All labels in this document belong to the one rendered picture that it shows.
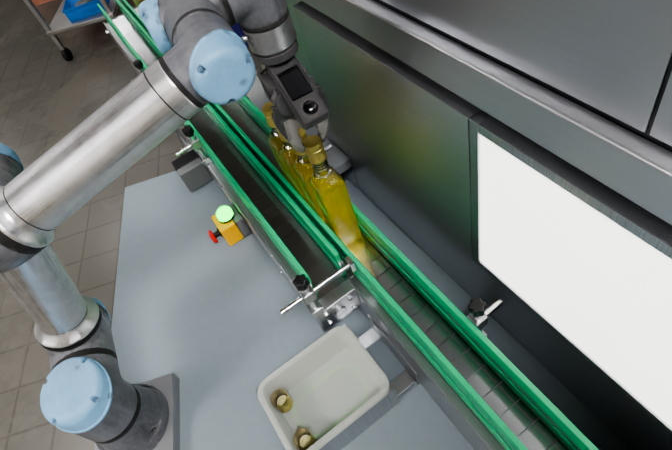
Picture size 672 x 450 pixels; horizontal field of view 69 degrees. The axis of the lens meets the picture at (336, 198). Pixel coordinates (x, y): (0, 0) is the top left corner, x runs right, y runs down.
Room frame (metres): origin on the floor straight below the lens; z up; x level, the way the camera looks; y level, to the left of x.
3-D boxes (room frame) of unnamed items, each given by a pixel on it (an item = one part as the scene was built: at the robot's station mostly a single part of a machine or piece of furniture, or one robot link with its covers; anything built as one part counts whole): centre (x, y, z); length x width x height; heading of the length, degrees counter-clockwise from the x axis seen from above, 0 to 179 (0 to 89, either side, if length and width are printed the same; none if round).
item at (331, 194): (0.67, 0.01, 0.99); 0.06 x 0.06 x 0.21; 18
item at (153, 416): (0.46, 0.56, 0.83); 0.15 x 0.15 x 0.10
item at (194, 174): (1.17, 0.39, 0.79); 0.08 x 0.08 x 0.08; 19
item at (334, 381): (0.38, 0.15, 0.80); 0.22 x 0.17 x 0.09; 109
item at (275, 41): (0.70, 0.01, 1.39); 0.08 x 0.08 x 0.05
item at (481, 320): (0.36, -0.18, 0.94); 0.07 x 0.04 x 0.13; 109
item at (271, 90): (0.70, 0.01, 1.31); 0.09 x 0.08 x 0.12; 12
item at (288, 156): (0.78, 0.05, 0.99); 0.06 x 0.06 x 0.21; 18
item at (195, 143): (1.07, 0.33, 0.94); 0.07 x 0.04 x 0.13; 109
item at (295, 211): (1.40, 0.32, 0.93); 1.75 x 0.01 x 0.08; 19
